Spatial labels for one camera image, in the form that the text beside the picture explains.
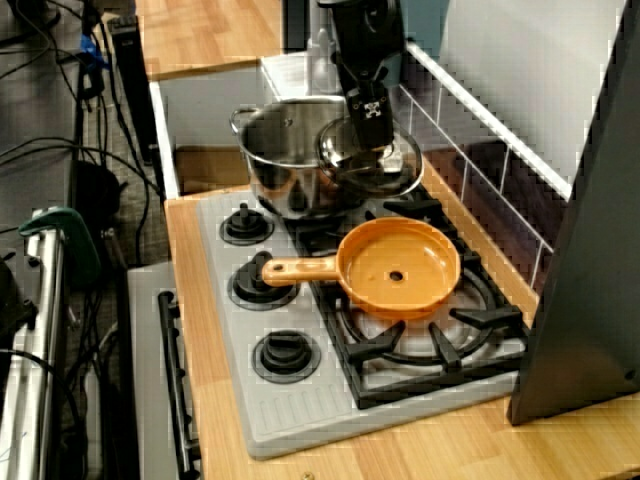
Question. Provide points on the brown cardboard piece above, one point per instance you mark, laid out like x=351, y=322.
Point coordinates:
x=210, y=170

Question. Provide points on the black kitchen side panel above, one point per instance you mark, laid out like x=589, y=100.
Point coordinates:
x=590, y=250

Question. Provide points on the grey stove top panel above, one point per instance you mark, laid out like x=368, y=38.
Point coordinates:
x=285, y=410

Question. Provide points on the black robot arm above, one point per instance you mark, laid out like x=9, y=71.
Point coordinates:
x=365, y=25

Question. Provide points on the stainless steel pot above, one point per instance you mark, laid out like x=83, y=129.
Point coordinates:
x=280, y=150

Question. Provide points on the black stove knob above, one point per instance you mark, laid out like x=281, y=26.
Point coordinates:
x=286, y=355
x=250, y=292
x=246, y=227

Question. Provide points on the orange plastic frying pan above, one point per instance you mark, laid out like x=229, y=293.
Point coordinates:
x=400, y=265

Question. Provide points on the black vertical bar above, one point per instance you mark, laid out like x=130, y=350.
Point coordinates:
x=132, y=90

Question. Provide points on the dark tiled backsplash panel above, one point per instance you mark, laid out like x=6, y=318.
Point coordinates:
x=500, y=200

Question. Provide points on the white oven door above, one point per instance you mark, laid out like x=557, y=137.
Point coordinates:
x=150, y=350

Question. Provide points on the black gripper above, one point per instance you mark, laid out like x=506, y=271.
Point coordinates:
x=370, y=100

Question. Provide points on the glass lid yellow knob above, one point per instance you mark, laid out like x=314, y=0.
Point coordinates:
x=400, y=175

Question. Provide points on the black burner grate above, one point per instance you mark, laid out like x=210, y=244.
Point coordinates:
x=415, y=206
x=445, y=350

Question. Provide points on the blue tape piece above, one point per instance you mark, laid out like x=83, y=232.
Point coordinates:
x=92, y=50

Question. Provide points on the silver metal frame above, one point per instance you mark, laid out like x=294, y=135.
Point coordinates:
x=30, y=350

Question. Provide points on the grey toy faucet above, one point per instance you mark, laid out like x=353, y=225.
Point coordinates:
x=325, y=60

